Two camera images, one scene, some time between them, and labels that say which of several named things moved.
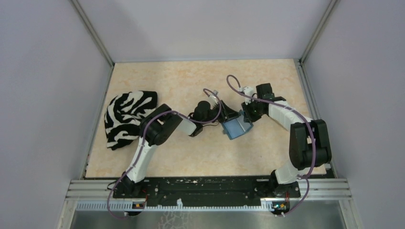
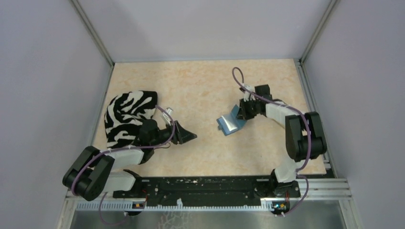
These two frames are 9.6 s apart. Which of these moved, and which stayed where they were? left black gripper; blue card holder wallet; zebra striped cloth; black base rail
Moved: blue card holder wallet; left black gripper
Stayed: black base rail; zebra striped cloth
